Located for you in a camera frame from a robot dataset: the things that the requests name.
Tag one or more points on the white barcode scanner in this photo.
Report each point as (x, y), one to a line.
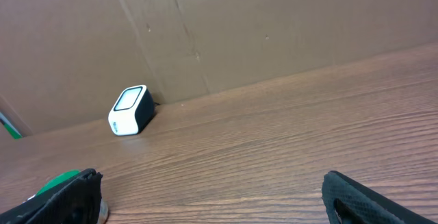
(132, 111)

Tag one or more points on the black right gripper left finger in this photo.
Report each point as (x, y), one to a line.
(76, 200)

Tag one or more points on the green white strip background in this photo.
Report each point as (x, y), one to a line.
(8, 126)

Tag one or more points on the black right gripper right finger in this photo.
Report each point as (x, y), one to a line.
(348, 201)

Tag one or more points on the green lid jar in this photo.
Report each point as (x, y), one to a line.
(104, 209)

